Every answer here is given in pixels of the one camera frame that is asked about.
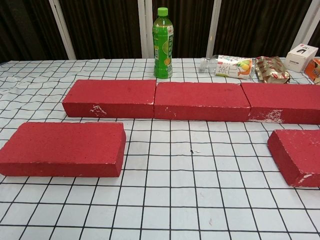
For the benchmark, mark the white frame pole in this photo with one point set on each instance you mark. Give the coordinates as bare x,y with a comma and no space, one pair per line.
214,27
145,30
303,25
62,32

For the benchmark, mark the green tea bottle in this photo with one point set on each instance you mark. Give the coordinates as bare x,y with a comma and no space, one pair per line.
162,50

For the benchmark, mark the white black grid tablecloth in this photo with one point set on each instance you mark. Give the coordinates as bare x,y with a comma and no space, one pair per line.
175,195

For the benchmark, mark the clear bottle with fruit label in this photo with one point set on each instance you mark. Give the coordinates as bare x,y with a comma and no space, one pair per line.
232,66

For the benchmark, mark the orange biscuit box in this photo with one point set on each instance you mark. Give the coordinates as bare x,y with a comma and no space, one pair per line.
314,71

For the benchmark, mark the small white box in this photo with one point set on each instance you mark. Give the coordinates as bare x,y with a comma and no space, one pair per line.
298,58

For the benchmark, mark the gold red snack bag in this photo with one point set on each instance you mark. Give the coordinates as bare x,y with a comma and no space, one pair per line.
272,70

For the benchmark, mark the red brick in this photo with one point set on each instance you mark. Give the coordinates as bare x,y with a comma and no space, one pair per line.
297,155
62,147
285,100
110,96
200,100

